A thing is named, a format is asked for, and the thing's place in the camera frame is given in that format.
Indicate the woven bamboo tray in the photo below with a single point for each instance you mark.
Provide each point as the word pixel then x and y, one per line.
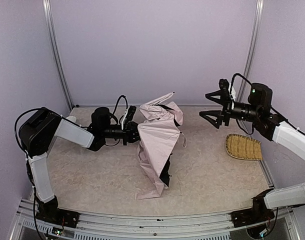
pixel 243 148

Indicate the left aluminium frame post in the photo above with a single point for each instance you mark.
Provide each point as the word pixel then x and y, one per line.
pixel 56 53

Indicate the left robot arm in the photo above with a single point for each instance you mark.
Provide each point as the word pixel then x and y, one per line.
pixel 36 135

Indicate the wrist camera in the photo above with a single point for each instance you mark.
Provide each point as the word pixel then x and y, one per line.
pixel 227 91
pixel 128 115

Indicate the light blue enamel mug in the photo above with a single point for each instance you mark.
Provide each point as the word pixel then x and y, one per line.
pixel 72 119

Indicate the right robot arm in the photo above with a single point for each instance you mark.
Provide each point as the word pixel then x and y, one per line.
pixel 272 126

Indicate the right aluminium frame post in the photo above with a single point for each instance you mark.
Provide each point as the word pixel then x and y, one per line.
pixel 254 37

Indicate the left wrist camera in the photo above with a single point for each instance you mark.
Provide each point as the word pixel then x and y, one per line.
pixel 128 115

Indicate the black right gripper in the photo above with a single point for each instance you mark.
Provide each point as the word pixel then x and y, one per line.
pixel 225 107

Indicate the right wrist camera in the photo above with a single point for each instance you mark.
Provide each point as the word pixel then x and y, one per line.
pixel 227 91

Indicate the aluminium front rail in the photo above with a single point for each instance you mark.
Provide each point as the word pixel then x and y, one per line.
pixel 104 226

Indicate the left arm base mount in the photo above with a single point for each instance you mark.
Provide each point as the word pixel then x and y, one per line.
pixel 58 216

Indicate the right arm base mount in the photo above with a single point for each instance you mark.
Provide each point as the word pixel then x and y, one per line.
pixel 250 216

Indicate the aluminium frame post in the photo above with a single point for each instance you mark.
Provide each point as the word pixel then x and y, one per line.
pixel 254 37
pixel 56 53

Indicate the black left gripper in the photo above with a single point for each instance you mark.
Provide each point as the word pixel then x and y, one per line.
pixel 132 132

